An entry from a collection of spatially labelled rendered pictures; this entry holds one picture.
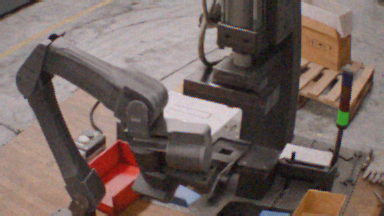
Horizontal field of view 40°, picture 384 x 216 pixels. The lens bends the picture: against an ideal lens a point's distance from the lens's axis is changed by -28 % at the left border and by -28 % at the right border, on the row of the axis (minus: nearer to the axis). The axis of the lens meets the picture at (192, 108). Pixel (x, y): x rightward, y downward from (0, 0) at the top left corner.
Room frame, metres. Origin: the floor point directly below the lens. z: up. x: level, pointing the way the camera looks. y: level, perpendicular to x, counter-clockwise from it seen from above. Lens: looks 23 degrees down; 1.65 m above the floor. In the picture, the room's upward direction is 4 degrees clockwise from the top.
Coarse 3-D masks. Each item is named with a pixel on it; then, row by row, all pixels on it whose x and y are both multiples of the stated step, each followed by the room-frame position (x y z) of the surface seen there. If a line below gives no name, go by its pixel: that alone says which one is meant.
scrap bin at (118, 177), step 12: (120, 144) 1.38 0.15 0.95; (108, 156) 1.33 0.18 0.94; (120, 156) 1.39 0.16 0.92; (132, 156) 1.37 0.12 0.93; (96, 168) 1.28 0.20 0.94; (108, 168) 1.33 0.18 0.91; (120, 168) 1.35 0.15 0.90; (132, 168) 1.36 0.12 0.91; (108, 180) 1.28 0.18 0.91; (120, 180) 1.29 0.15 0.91; (132, 180) 1.20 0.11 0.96; (108, 192) 1.22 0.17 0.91; (120, 192) 1.15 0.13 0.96; (132, 192) 1.20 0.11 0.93; (108, 204) 1.17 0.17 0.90; (120, 204) 1.14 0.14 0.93
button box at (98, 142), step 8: (96, 104) 1.70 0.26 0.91; (96, 128) 1.55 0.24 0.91; (80, 136) 1.44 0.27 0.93; (96, 136) 1.45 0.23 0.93; (104, 136) 1.46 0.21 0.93; (80, 144) 1.39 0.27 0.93; (88, 144) 1.40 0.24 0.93; (96, 144) 1.42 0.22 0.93; (104, 144) 1.46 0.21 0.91; (88, 152) 1.37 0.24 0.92; (96, 152) 1.42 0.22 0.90; (88, 160) 1.37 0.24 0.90
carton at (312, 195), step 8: (312, 192) 1.16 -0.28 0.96; (320, 192) 1.15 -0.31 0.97; (328, 192) 1.15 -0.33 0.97; (304, 200) 1.13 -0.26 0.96; (312, 200) 1.16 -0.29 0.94; (320, 200) 1.15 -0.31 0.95; (328, 200) 1.14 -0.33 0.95; (336, 200) 1.13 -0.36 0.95; (344, 200) 1.10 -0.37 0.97; (304, 208) 1.17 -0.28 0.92; (312, 208) 1.16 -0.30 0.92; (320, 208) 1.15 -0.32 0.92; (328, 208) 1.14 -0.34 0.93; (336, 208) 1.13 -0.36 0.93
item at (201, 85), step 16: (272, 48) 1.50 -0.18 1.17; (224, 64) 1.31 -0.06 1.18; (240, 64) 1.31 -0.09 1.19; (256, 64) 1.34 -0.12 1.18; (272, 64) 1.40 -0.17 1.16; (192, 80) 1.32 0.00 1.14; (208, 80) 1.32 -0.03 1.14; (224, 80) 1.28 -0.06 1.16; (240, 80) 1.27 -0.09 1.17; (256, 80) 1.29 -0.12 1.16; (192, 96) 1.31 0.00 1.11; (208, 96) 1.30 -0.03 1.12; (224, 96) 1.29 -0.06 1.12; (240, 96) 1.28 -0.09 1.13; (256, 96) 1.26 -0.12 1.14; (272, 96) 1.29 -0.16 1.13; (256, 112) 1.26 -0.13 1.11
